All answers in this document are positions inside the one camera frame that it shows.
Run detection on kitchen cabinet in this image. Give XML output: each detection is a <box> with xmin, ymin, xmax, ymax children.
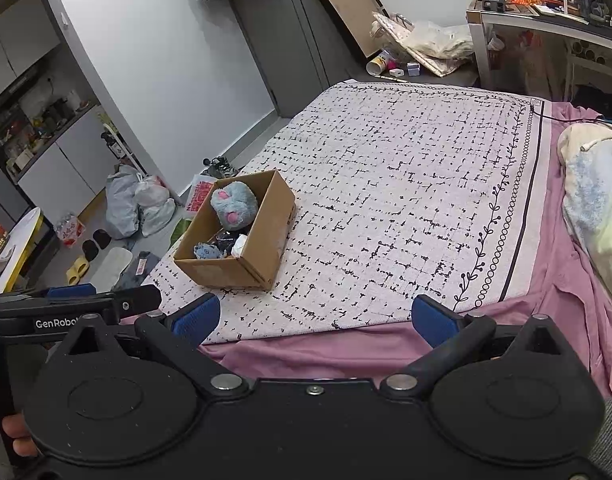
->
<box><xmin>0</xmin><ymin>0</ymin><xmax>117</xmax><ymax>221</ymax></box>

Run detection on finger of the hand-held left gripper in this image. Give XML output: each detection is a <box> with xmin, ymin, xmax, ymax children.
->
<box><xmin>45</xmin><ymin>283</ymin><xmax>98</xmax><ymax>302</ymax></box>
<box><xmin>111</xmin><ymin>284</ymin><xmax>163</xmax><ymax>317</ymax></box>

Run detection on pack of water bottles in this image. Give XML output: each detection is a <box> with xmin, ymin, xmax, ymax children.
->
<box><xmin>56</xmin><ymin>212</ymin><xmax>86</xmax><ymax>247</ymax></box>

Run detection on plastic bags on floor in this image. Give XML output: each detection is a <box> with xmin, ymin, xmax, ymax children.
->
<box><xmin>371</xmin><ymin>11</ymin><xmax>479</xmax><ymax>78</ymax></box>

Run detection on white yellow round board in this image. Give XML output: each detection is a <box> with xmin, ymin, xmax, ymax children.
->
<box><xmin>0</xmin><ymin>208</ymin><xmax>44</xmax><ymax>296</ymax></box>

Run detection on paper cup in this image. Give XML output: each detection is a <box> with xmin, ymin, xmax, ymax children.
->
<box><xmin>366</xmin><ymin>50</ymin><xmax>392</xmax><ymax>76</ymax></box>

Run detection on dark soft item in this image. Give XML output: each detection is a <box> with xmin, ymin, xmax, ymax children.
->
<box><xmin>213</xmin><ymin>230</ymin><xmax>249</xmax><ymax>258</ymax></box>

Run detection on red white plastic bag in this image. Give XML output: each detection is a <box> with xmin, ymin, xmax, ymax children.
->
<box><xmin>185</xmin><ymin>174</ymin><xmax>218</xmax><ymax>218</ymax></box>

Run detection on cardboard box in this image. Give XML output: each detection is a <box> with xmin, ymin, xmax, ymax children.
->
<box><xmin>173</xmin><ymin>169</ymin><xmax>297</xmax><ymax>292</ymax></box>

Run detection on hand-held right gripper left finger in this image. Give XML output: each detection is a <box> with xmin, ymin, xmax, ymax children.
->
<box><xmin>56</xmin><ymin>292</ymin><xmax>250</xmax><ymax>395</ymax></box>

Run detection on white slipper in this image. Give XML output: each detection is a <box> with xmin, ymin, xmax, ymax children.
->
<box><xmin>90</xmin><ymin>247</ymin><xmax>133</xmax><ymax>288</ymax></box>

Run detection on black bag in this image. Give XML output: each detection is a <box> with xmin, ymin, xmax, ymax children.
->
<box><xmin>573</xmin><ymin>85</ymin><xmax>612</xmax><ymax>116</ymax></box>

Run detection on black shoes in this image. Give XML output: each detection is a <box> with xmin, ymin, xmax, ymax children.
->
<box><xmin>202</xmin><ymin>156</ymin><xmax>239</xmax><ymax>179</ymax></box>

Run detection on black cable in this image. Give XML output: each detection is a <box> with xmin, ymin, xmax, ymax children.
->
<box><xmin>536</xmin><ymin>102</ymin><xmax>612</xmax><ymax>125</ymax></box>

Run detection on floral quilt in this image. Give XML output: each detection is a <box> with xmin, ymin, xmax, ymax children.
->
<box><xmin>556</xmin><ymin>122</ymin><xmax>612</xmax><ymax>311</ymax></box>

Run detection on blue jeans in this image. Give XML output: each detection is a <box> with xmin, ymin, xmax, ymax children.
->
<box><xmin>118</xmin><ymin>251</ymin><xmax>162</xmax><ymax>291</ymax></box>

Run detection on white floor rack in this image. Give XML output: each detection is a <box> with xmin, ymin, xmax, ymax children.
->
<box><xmin>98</xmin><ymin>110</ymin><xmax>142</xmax><ymax>176</ymax></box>

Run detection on grey plastic bag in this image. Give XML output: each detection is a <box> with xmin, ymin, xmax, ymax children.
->
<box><xmin>105</xmin><ymin>164</ymin><xmax>144</xmax><ymax>240</ymax></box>

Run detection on clutter of kitchen items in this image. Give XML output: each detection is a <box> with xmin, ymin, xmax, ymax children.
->
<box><xmin>0</xmin><ymin>75</ymin><xmax>97</xmax><ymax>176</ymax></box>

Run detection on person's left hand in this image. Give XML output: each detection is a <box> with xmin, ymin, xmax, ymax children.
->
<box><xmin>0</xmin><ymin>374</ymin><xmax>41</xmax><ymax>459</ymax></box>

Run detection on black picture frame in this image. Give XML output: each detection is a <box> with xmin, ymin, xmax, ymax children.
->
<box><xmin>302</xmin><ymin>0</ymin><xmax>391</xmax><ymax>61</ymax></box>

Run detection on patterned white bed cover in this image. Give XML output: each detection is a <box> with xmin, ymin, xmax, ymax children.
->
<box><xmin>146</xmin><ymin>79</ymin><xmax>554</xmax><ymax>346</ymax></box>

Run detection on white desk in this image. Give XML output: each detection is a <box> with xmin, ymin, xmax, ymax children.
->
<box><xmin>466</xmin><ymin>0</ymin><xmax>612</xmax><ymax>91</ymax></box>

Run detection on grey plush toy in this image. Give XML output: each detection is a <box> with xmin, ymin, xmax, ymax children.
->
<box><xmin>209</xmin><ymin>182</ymin><xmax>258</xmax><ymax>233</ymax></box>

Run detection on clear bag of beige cloth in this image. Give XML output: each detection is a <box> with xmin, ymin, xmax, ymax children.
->
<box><xmin>406</xmin><ymin>20</ymin><xmax>476</xmax><ymax>59</ymax></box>

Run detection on grey wardrobe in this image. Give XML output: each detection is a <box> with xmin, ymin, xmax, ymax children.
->
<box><xmin>228</xmin><ymin>0</ymin><xmax>387</xmax><ymax>118</ymax></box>

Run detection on pair of yellow slippers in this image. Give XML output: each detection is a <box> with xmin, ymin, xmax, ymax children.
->
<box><xmin>66</xmin><ymin>256</ymin><xmax>91</xmax><ymax>286</ymax></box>

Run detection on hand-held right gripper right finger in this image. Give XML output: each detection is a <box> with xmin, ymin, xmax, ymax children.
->
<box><xmin>380</xmin><ymin>294</ymin><xmax>579</xmax><ymax>393</ymax></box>

